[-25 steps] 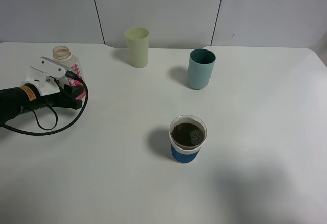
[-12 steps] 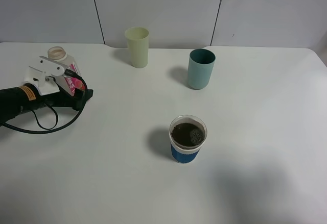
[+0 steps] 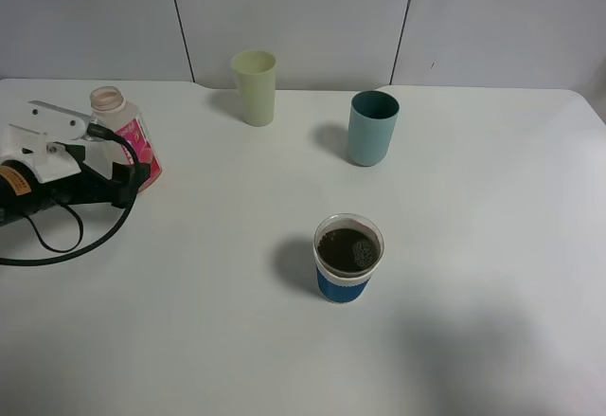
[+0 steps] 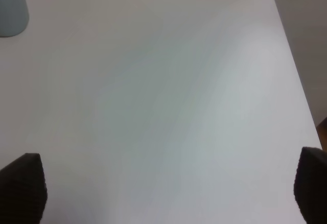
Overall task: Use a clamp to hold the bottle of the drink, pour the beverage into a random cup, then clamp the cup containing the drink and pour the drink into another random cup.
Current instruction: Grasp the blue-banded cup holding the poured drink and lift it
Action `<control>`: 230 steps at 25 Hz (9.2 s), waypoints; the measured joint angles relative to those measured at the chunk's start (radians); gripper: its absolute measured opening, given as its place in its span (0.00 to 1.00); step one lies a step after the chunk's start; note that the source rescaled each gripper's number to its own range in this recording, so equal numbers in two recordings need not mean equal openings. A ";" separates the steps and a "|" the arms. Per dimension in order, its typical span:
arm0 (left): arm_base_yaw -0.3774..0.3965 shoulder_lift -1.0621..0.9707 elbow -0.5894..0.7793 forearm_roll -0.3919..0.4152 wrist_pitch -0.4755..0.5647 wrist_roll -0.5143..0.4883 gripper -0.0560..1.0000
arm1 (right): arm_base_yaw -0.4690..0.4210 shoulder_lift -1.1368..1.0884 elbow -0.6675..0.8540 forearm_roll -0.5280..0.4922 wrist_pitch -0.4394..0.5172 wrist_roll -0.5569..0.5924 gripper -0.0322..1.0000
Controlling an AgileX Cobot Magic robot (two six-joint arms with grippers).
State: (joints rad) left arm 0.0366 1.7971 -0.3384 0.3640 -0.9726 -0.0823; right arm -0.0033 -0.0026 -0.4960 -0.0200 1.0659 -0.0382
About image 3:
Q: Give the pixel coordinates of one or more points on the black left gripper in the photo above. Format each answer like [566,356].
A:
[22,194]

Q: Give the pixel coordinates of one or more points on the clear plastic beverage bottle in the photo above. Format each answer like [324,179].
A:
[113,111]

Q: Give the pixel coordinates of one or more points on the clear cup with blue sleeve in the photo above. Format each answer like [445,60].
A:
[347,249]

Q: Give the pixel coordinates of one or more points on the pale yellow plastic cup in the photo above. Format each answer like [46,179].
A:
[255,76]

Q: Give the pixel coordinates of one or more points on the teal plastic cup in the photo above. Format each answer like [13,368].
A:
[372,119]

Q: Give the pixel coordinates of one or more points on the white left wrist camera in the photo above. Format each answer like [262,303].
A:
[36,134]

